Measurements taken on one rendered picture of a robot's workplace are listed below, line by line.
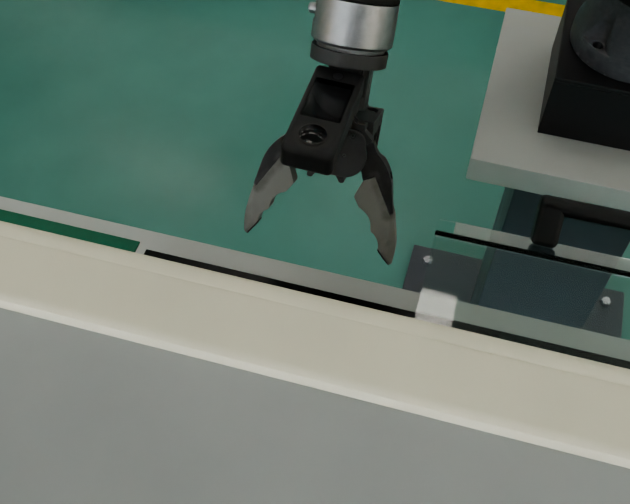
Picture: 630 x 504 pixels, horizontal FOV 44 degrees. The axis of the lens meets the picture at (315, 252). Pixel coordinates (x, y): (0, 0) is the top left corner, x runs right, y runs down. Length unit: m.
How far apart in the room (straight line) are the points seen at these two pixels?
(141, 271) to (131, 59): 2.16
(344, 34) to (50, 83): 1.69
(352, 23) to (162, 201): 1.31
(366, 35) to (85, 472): 0.57
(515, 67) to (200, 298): 0.99
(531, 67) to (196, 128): 1.15
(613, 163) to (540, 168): 0.09
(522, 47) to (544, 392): 1.02
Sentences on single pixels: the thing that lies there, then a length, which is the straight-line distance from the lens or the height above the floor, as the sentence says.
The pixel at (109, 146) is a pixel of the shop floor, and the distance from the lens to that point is 2.10.
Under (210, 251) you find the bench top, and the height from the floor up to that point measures 0.75.
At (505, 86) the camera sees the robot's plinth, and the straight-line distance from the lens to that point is 1.11.
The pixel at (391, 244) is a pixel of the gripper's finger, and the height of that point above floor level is 0.87.
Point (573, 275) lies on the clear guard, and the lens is 0.52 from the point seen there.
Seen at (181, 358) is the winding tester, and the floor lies 1.32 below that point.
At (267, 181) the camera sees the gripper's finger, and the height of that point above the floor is 0.90.
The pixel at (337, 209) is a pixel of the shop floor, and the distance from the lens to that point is 1.89.
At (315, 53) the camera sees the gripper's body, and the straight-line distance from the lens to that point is 0.72.
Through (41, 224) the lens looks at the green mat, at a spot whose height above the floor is 0.75.
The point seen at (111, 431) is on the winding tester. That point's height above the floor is 1.32.
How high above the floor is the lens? 1.47
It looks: 54 degrees down
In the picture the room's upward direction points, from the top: straight up
